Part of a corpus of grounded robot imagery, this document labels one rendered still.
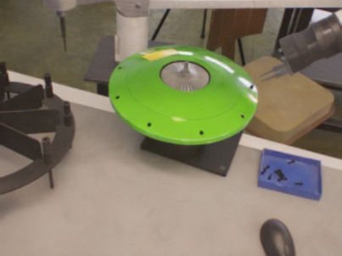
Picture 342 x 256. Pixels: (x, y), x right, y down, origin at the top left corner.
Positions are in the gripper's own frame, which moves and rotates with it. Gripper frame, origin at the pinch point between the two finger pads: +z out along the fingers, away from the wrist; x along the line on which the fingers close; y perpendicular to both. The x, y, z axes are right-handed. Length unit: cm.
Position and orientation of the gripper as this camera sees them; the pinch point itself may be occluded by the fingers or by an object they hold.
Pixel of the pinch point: (260, 78)
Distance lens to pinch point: 93.5
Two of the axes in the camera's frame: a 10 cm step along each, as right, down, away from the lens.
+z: -8.6, 4.0, 3.2
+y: -5.1, -6.3, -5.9
